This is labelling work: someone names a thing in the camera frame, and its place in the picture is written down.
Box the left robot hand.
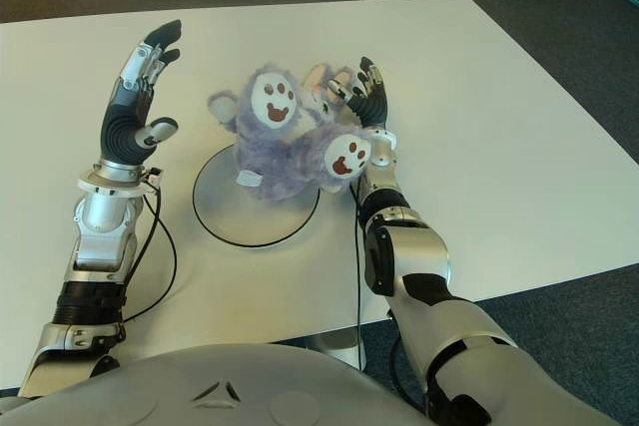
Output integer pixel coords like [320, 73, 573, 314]
[97, 19, 184, 171]

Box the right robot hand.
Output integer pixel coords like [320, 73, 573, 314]
[326, 55, 390, 132]

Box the purple plush bunny doll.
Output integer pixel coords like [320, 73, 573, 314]
[207, 61, 374, 206]

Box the white plate black rim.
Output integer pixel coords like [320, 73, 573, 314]
[192, 144, 322, 250]

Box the silver table base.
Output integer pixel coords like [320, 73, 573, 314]
[294, 333, 368, 372]

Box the grey robot torso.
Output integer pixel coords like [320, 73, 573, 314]
[0, 343, 435, 426]

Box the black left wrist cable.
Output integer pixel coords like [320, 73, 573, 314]
[119, 191, 179, 322]

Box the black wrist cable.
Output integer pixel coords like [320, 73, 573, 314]
[119, 191, 179, 322]
[351, 181, 368, 372]

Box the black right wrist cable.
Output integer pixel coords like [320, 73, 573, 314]
[351, 181, 368, 372]

